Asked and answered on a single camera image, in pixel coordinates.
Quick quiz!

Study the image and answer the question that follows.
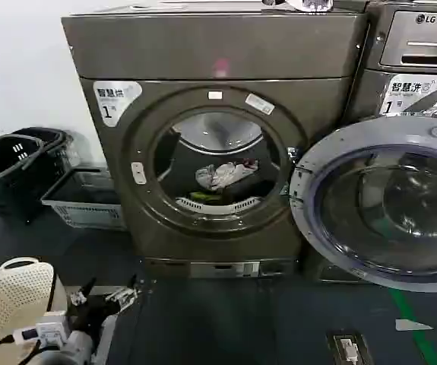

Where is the black cloth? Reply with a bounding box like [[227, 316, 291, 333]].
[[221, 178, 274, 205]]

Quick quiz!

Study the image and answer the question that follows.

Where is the round glass dryer door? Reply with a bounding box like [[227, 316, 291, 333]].
[[289, 120, 437, 293]]

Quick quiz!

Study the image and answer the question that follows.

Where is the grey washer with drawer panel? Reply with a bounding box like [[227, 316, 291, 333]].
[[349, 0, 437, 284]]

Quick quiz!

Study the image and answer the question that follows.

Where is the floor socket box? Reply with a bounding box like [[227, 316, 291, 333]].
[[326, 332, 375, 365]]

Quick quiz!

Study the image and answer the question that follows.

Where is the grey front-load dryer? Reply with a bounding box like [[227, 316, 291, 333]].
[[61, 10, 371, 281]]

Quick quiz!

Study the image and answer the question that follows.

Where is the green cloth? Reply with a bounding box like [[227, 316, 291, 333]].
[[188, 192, 221, 202]]

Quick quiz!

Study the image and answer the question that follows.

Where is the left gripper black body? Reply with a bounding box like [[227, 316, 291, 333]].
[[65, 296, 122, 338]]

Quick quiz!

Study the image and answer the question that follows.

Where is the white triangular floor marker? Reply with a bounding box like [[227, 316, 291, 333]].
[[394, 318, 434, 332]]

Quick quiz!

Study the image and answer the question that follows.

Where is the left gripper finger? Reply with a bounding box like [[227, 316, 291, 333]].
[[69, 277, 97, 306], [106, 276, 143, 311]]

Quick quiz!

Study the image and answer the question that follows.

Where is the cream perforated laundry basket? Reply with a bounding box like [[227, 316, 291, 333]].
[[0, 256, 69, 365]]

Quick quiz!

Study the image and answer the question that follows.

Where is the white grey crumpled cloth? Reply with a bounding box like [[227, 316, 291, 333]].
[[195, 162, 249, 192]]

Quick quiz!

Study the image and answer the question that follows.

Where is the green floor tape strip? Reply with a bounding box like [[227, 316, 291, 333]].
[[387, 283, 437, 365]]

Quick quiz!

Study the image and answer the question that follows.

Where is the black plastic basket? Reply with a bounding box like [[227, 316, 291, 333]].
[[0, 133, 50, 226], [11, 127, 79, 179]]

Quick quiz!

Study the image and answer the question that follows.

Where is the white slatted plastic crate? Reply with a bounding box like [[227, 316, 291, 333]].
[[41, 167, 128, 231]]

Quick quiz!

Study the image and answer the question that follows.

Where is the crumpled printed bag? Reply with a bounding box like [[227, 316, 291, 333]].
[[261, 0, 335, 12]]

